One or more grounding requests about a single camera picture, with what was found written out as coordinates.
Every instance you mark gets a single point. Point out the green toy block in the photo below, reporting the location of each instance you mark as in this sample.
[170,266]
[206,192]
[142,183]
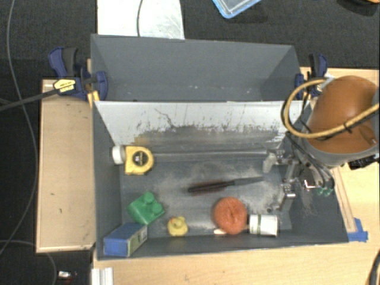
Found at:
[145,209]

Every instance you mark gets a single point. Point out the small pale flat piece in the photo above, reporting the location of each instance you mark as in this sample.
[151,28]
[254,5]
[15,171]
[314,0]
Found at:
[219,232]

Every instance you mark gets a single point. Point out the grey metal bin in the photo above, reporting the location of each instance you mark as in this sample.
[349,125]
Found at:
[190,73]

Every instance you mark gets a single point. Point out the white bottle with green label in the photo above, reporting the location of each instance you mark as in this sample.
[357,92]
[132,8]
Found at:
[264,225]

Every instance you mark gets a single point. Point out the blue and green box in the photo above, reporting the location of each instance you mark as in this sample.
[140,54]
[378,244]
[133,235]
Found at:
[123,240]

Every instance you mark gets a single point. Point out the black cylinder on white bracket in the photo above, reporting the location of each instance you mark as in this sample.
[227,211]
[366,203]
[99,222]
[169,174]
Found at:
[362,162]

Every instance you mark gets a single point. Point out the white round cap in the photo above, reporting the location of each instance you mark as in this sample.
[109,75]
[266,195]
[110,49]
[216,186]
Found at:
[118,155]

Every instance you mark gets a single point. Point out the orange scouring ball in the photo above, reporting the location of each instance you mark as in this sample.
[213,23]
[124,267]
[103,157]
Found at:
[230,215]

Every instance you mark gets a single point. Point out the yellow rubber duck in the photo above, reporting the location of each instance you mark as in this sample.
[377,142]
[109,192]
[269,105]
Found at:
[177,226]

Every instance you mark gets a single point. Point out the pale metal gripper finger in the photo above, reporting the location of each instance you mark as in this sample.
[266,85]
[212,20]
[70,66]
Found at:
[269,162]
[287,192]

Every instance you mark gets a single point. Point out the pale wood board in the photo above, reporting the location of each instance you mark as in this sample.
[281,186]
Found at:
[66,171]

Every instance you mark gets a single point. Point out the yellow tape measure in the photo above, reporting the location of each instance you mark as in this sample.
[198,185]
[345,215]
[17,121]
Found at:
[139,160]

